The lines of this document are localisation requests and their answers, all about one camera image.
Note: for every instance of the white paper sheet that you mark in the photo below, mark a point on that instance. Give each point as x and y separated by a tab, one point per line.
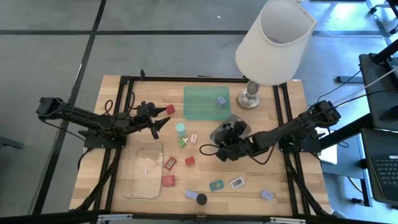
329	155

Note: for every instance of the green translucent tray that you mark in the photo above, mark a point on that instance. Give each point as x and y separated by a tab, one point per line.
199	104

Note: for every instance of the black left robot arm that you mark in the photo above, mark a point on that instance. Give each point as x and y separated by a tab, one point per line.
93	119

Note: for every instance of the small teal clock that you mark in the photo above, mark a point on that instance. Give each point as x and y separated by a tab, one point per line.
216	185

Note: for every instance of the red flat charger with prongs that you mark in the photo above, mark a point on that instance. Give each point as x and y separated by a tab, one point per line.
168	180

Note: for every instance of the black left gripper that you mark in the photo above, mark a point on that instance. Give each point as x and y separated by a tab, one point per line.
141	119

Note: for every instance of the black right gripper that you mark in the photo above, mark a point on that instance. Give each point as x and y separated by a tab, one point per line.
233	146

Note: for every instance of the white shade silver table lamp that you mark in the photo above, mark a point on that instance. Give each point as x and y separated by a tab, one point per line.
273	56

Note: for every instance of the small red clock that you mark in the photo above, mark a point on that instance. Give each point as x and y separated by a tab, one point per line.
170	163

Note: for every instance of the black computer desk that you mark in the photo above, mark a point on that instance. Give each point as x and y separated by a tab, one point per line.
368	146

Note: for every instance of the black desk foot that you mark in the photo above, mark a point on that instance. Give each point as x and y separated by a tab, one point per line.
348	79

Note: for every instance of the grey office chair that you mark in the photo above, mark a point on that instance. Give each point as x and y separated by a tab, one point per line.
381	18

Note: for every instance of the pink white small charger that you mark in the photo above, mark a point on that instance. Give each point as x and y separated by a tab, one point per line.
193	138

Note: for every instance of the black keyboard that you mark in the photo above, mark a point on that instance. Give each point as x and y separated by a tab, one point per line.
385	174

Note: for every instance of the grey furniture foot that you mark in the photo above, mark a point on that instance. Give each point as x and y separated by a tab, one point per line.
9	143

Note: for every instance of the green plug charger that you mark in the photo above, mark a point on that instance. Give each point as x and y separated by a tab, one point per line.
182	143

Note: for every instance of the black metal pole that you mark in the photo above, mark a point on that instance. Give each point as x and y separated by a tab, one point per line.
385	53
345	132

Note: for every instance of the lavender cube charger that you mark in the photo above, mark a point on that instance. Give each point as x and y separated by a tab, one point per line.
267	195
221	101

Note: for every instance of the black side table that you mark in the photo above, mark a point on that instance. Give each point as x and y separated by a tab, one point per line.
376	93

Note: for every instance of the black cap white sand hourglass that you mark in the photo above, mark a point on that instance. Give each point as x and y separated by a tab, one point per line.
201	199

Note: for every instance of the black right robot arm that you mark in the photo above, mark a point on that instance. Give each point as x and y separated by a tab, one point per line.
280	132

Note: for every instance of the red cube charger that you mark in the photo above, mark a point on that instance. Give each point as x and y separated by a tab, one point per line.
170	109
189	160

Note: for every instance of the black aluminium table frame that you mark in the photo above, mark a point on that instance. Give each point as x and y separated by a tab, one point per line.
186	79

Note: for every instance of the teal hourglass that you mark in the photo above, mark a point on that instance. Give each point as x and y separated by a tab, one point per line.
180	128

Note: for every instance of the small white clock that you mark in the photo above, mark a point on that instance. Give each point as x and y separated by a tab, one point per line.
237	183

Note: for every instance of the lavender multiport charger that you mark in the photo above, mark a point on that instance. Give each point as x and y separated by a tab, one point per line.
191	194

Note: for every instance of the clear plastic bin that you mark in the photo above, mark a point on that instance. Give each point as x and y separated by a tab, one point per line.
141	183

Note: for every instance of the black computer mouse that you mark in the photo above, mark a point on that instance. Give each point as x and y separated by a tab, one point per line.
390	113

